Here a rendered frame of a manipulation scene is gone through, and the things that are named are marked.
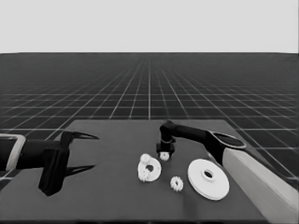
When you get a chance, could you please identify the large thick white disc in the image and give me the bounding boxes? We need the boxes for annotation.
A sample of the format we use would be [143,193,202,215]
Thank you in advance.
[187,158,231,201]

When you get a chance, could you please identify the white round carrier with pins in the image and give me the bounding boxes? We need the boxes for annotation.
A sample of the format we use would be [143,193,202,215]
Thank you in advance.
[137,153,163,183]

